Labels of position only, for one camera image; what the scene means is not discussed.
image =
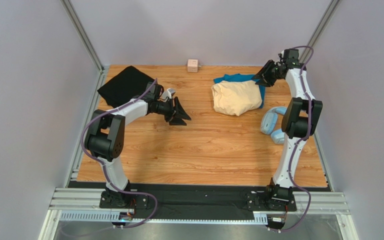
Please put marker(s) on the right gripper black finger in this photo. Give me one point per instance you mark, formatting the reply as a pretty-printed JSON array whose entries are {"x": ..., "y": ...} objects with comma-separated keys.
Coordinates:
[
  {"x": 266, "y": 82},
  {"x": 265, "y": 72}
]

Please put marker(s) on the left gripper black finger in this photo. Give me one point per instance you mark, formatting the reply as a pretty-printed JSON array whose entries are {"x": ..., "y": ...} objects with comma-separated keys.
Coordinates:
[
  {"x": 180, "y": 113},
  {"x": 176, "y": 121}
]

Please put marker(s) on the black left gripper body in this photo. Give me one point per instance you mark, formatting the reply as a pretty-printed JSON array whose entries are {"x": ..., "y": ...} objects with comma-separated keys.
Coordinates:
[{"x": 167, "y": 109}]

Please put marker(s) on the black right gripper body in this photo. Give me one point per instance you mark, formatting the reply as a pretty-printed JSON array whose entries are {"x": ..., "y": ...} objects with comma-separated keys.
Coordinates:
[{"x": 270, "y": 73}]

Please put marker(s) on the beige t shirt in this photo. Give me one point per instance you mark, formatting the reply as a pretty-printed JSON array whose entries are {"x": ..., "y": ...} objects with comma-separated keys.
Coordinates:
[{"x": 236, "y": 98}]

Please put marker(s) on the blue t shirt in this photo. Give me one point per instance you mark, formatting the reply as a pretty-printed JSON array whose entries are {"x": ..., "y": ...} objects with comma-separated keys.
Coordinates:
[{"x": 242, "y": 78}]

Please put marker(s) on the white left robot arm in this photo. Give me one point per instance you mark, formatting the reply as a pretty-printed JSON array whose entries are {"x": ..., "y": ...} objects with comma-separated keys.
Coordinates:
[{"x": 104, "y": 136}]

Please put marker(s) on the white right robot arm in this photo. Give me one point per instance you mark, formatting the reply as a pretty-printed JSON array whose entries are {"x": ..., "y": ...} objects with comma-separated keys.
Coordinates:
[{"x": 298, "y": 124}]

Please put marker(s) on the black t shirt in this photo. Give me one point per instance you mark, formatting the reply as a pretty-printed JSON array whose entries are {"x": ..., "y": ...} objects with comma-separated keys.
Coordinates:
[{"x": 127, "y": 84}]

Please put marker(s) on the black base mat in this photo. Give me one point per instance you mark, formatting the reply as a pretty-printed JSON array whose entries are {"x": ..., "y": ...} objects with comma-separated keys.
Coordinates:
[{"x": 201, "y": 202}]

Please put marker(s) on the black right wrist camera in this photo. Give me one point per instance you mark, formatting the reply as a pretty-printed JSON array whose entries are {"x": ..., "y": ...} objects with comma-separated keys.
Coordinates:
[{"x": 290, "y": 57}]

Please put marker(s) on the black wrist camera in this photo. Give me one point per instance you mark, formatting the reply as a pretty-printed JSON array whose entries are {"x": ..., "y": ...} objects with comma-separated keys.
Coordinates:
[
  {"x": 154, "y": 93},
  {"x": 290, "y": 57}
]

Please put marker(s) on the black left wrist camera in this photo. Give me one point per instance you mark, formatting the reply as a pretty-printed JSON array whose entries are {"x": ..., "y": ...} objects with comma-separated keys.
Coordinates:
[{"x": 154, "y": 93}]

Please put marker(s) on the right aluminium corner post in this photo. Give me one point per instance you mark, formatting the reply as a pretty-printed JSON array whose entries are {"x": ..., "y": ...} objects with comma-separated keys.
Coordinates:
[{"x": 318, "y": 31}]

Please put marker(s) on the aluminium corner post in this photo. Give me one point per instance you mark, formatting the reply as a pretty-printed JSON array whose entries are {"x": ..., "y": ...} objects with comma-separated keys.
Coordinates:
[
  {"x": 318, "y": 31},
  {"x": 72, "y": 14}
]

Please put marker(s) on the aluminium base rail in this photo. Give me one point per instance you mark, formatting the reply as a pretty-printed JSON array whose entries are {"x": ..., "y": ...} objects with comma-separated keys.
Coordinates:
[{"x": 92, "y": 204}]

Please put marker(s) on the left aluminium corner post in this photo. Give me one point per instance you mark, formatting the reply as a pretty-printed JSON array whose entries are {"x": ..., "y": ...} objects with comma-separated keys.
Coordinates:
[{"x": 72, "y": 14}]

